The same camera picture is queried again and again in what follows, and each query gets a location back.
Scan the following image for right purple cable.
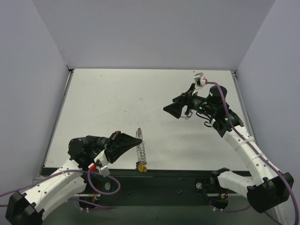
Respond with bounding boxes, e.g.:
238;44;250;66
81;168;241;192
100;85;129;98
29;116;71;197
206;81;295;221

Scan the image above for black key tag with key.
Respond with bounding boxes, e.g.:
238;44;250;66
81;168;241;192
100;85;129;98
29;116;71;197
181;112;193;120

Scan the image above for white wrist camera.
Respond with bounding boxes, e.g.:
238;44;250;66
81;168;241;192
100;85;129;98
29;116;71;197
88;151;110;177
193;73;207;95

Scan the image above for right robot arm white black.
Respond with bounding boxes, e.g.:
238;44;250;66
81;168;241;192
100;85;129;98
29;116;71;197
163;82;294;213

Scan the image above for metal band with key rings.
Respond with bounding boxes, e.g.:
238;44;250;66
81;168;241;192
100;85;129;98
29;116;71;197
135;127;147;165

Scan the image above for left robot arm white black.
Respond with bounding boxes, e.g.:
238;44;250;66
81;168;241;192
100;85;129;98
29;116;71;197
5;131;143;225

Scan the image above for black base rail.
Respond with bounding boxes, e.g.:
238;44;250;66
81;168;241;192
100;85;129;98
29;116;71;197
42;167;249;209

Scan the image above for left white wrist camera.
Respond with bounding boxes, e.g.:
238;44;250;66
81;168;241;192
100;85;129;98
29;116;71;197
88;151;110;177

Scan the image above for aluminium table frame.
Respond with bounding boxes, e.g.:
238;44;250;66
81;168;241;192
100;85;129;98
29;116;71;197
231;69;281;195

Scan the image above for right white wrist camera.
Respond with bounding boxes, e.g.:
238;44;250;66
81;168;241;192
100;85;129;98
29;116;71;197
193;73;207;95

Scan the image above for yellow key tag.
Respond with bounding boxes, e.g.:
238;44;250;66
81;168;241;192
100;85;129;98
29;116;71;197
138;165;144;172

